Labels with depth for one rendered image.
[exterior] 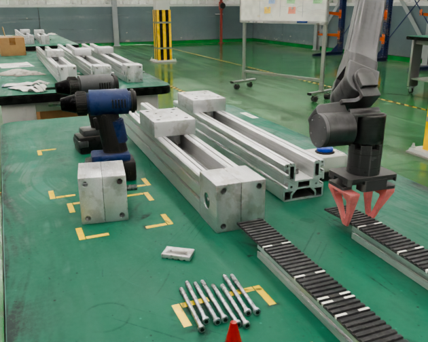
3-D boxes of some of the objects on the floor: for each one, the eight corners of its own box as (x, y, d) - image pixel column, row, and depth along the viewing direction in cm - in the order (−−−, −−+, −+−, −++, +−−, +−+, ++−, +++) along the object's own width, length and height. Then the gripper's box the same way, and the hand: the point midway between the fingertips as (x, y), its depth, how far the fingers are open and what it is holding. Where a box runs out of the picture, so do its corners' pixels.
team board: (229, 89, 730) (229, -54, 668) (252, 85, 762) (255, -52, 700) (312, 103, 625) (322, -66, 563) (335, 98, 657) (346, -63, 595)
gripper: (353, 148, 81) (344, 235, 86) (403, 143, 84) (392, 226, 89) (329, 138, 87) (323, 219, 92) (377, 134, 90) (368, 212, 95)
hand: (357, 218), depth 90 cm, fingers closed on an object, 5 cm apart
